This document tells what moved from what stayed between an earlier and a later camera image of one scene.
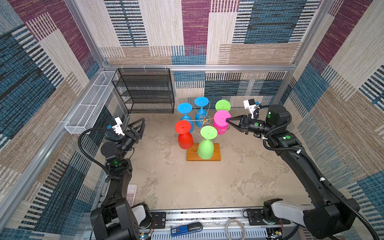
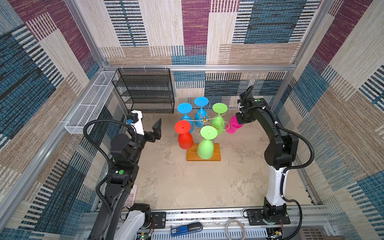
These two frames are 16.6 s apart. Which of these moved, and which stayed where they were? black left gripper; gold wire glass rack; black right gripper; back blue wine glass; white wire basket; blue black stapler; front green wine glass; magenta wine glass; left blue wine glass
Moved: black left gripper; magenta wine glass; black right gripper
Stayed: white wire basket; left blue wine glass; front green wine glass; gold wire glass rack; back blue wine glass; blue black stapler
